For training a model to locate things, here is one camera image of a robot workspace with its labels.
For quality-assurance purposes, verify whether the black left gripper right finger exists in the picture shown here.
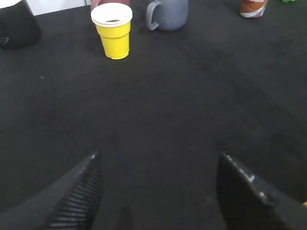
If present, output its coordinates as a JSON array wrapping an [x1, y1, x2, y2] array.
[[216, 153, 307, 230]]

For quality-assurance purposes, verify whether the black ceramic mug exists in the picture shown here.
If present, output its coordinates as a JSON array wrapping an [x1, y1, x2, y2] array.
[[0, 0, 41, 49]]

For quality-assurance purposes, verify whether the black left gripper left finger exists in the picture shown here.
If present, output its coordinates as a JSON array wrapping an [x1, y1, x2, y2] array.
[[0, 152, 103, 230]]

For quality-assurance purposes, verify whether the red-brown ceramic mug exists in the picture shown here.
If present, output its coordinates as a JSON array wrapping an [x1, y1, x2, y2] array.
[[91, 0, 130, 11]]

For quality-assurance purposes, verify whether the orange Nescafe coffee bottle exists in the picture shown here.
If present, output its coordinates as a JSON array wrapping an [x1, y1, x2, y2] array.
[[239, 0, 268, 19]]

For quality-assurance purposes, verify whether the yellow paper cup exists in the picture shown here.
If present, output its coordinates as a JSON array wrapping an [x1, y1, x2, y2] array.
[[91, 2, 133, 60]]

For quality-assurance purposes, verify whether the grey ceramic mug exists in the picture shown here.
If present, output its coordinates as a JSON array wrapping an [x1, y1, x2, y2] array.
[[145, 0, 189, 31]]

